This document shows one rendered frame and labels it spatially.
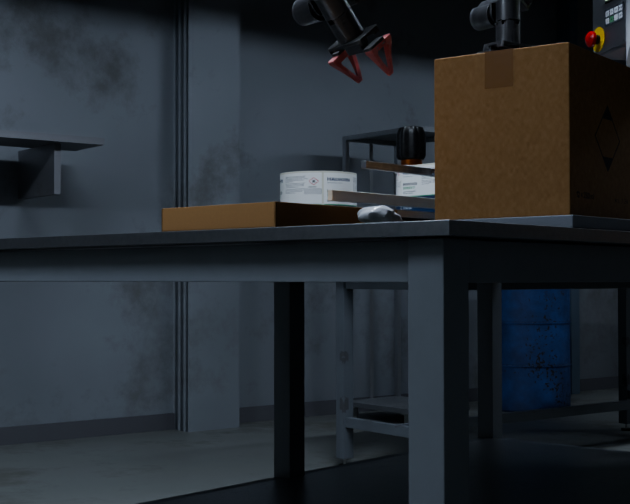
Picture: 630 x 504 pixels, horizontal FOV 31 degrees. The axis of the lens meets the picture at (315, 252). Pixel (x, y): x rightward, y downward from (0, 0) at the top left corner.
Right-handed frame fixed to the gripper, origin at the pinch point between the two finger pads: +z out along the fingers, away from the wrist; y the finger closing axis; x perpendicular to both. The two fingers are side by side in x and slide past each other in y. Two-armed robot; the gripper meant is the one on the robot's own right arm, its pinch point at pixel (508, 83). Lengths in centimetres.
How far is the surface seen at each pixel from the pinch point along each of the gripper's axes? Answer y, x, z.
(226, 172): -110, -297, -12
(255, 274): 97, 39, 46
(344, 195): 66, 22, 31
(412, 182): -13, -48, 19
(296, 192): 27, -48, 24
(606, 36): -19.9, 12.8, -11.6
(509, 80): 62, 59, 15
